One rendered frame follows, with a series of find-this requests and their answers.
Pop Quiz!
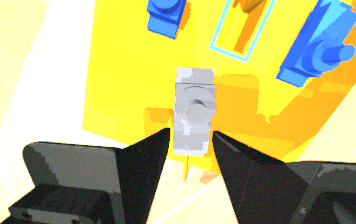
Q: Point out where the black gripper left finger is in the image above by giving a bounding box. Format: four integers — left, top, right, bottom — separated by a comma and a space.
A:
22, 127, 171, 224

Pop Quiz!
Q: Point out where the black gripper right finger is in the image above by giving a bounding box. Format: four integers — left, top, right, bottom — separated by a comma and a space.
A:
212, 130, 356, 224

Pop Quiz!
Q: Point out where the yellow flat plate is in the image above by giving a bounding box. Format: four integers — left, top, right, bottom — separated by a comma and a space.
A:
82, 0, 356, 174

